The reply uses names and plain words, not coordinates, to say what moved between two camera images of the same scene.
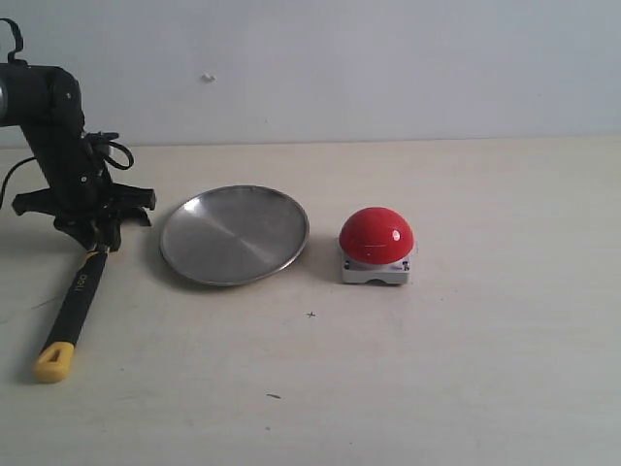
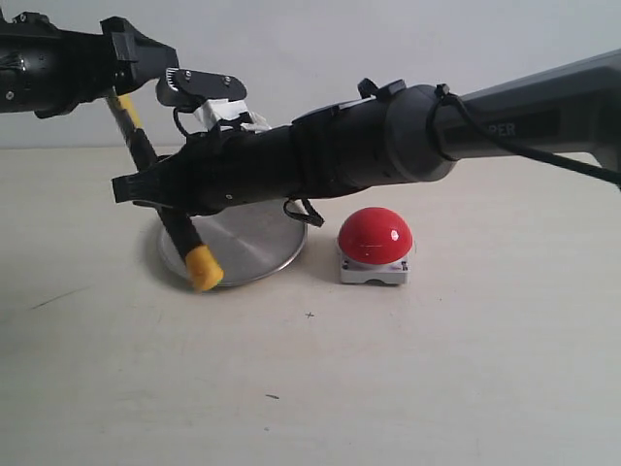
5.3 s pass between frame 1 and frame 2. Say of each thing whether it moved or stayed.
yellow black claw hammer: moved
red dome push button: stayed
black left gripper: moved
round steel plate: stayed
